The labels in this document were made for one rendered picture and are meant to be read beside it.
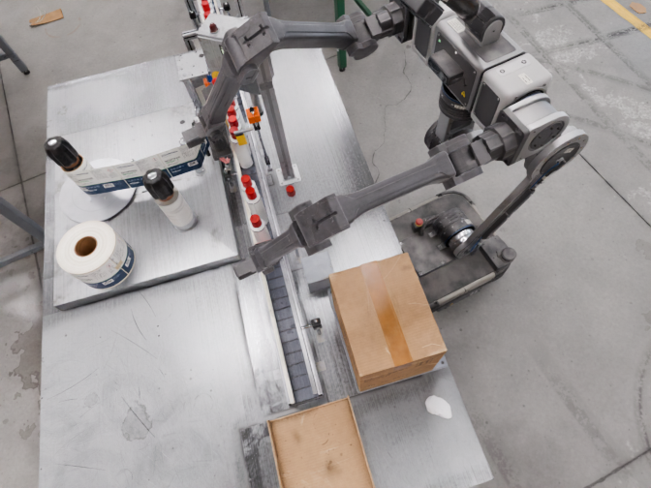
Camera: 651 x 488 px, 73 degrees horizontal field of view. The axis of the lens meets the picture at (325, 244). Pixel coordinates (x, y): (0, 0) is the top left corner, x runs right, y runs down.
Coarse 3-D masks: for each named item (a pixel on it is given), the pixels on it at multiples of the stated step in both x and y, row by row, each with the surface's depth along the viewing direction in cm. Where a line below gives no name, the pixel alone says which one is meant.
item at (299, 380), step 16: (240, 96) 192; (256, 176) 172; (272, 272) 153; (272, 288) 151; (272, 304) 148; (288, 304) 148; (288, 320) 145; (288, 336) 143; (288, 352) 140; (288, 368) 138; (304, 368) 138; (304, 384) 136; (304, 400) 134
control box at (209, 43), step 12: (204, 24) 124; (216, 24) 124; (228, 24) 123; (240, 24) 123; (204, 36) 122; (216, 36) 122; (204, 48) 126; (216, 48) 124; (216, 60) 128; (216, 72) 133; (252, 84) 132
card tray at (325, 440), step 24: (312, 408) 137; (336, 408) 136; (288, 432) 134; (312, 432) 134; (336, 432) 133; (288, 456) 131; (312, 456) 131; (336, 456) 130; (360, 456) 130; (288, 480) 128; (312, 480) 128; (336, 480) 127; (360, 480) 127
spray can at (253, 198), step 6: (246, 192) 145; (252, 192) 144; (246, 198) 148; (252, 198) 147; (258, 198) 148; (252, 204) 148; (258, 204) 149; (252, 210) 152; (258, 210) 152; (264, 210) 156; (264, 216) 158; (264, 222) 160
